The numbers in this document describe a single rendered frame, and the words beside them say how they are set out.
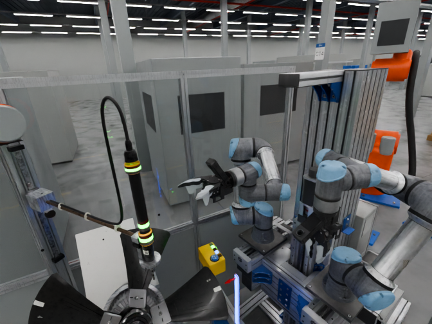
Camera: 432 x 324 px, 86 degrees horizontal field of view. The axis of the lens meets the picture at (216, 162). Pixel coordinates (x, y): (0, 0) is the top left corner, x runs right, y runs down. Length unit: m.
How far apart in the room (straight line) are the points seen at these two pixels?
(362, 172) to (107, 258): 1.11
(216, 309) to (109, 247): 0.57
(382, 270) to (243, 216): 0.70
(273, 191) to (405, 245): 0.51
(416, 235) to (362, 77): 0.63
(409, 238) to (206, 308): 0.81
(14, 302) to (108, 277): 0.74
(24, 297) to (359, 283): 1.75
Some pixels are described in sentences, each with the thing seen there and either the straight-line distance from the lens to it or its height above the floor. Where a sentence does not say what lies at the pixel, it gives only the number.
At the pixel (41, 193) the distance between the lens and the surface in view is 1.27.
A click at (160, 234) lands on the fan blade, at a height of 1.43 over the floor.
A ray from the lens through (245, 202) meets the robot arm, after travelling 1.02.
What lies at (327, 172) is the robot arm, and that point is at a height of 1.77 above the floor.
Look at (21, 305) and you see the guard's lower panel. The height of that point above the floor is 0.83.
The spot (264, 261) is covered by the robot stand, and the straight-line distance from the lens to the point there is 1.59.
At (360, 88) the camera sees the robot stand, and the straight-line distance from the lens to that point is 1.16.
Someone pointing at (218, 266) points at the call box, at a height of 1.04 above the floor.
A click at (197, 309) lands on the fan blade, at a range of 1.08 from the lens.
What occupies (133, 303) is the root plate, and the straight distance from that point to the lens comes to 1.09.
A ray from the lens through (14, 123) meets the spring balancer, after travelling 1.28.
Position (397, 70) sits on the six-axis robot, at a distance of 4.33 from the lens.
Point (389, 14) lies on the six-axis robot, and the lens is 4.28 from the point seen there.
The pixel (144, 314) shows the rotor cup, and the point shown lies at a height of 1.26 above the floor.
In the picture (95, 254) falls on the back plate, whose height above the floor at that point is 1.28.
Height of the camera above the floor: 2.06
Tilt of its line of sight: 22 degrees down
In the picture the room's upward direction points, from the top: 2 degrees counter-clockwise
